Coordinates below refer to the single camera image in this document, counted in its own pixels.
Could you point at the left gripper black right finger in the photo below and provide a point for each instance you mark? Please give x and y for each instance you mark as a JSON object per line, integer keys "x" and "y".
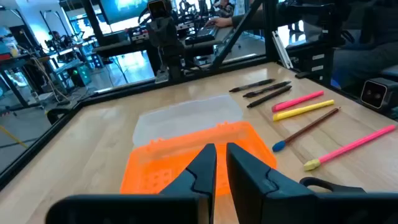
{"x": 255, "y": 193}

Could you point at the small black white-framed camera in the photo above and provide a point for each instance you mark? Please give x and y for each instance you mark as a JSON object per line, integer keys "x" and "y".
{"x": 374, "y": 93}

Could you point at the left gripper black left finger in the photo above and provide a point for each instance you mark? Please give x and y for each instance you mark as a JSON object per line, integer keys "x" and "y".
{"x": 202, "y": 174}

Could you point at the large lit monitor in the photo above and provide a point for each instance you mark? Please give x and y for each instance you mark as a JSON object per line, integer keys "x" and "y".
{"x": 124, "y": 9}

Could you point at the white aluminium bars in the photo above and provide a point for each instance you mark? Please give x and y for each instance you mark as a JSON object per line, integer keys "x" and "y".
{"x": 281, "y": 49}

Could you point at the yellow highlighter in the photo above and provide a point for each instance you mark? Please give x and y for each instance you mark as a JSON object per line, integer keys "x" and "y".
{"x": 303, "y": 110}

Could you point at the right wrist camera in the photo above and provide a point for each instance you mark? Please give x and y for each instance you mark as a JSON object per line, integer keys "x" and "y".
{"x": 159, "y": 9}

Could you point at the pink highlighter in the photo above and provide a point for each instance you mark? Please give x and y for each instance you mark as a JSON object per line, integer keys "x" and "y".
{"x": 298, "y": 101}

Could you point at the person's hand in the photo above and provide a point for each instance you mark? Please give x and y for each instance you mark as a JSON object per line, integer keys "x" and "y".
{"x": 220, "y": 22}

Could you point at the orange and clear supply box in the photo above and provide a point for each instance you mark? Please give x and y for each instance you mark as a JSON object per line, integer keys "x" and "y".
{"x": 161, "y": 161}

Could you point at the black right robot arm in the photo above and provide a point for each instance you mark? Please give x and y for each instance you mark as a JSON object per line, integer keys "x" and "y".
{"x": 174, "y": 65}

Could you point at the black drawer unit white labels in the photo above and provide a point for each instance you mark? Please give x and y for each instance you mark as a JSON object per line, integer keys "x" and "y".
{"x": 317, "y": 62}

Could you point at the person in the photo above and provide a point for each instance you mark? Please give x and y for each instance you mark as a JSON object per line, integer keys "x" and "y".
{"x": 224, "y": 7}
{"x": 373, "y": 25}

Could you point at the black pen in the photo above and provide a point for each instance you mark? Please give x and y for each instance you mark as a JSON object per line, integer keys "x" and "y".
{"x": 252, "y": 85}
{"x": 269, "y": 97}
{"x": 267, "y": 89}

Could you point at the black aluminium table frame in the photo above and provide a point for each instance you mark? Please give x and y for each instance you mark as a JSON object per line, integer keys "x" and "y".
{"x": 124, "y": 94}

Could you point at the computer tower green light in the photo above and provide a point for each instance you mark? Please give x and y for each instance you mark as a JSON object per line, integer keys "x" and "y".
{"x": 79, "y": 74}

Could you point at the pink pencil yellow eraser cap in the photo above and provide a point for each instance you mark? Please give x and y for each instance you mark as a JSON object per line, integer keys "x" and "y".
{"x": 354, "y": 145}

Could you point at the brown pencil blue eraser cap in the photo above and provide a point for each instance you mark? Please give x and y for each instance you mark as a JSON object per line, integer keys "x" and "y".
{"x": 311, "y": 125}

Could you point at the black keyboard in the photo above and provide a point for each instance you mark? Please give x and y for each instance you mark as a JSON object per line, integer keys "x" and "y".
{"x": 202, "y": 35}

